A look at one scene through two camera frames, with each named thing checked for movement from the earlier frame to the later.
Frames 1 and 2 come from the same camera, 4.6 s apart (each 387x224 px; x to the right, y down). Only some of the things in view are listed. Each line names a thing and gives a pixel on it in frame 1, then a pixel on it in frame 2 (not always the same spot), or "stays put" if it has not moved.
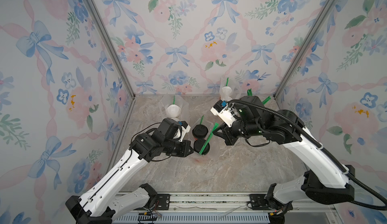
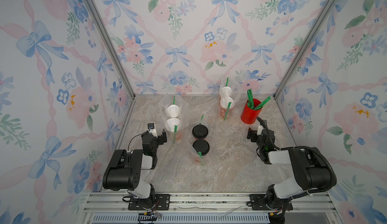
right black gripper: (225, 133) -> (254, 135)
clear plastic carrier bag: (174, 106) stays put
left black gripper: (186, 144) -> (161, 140)
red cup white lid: (226, 91) stays put
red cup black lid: (198, 145) stays put
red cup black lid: (199, 131) stays put
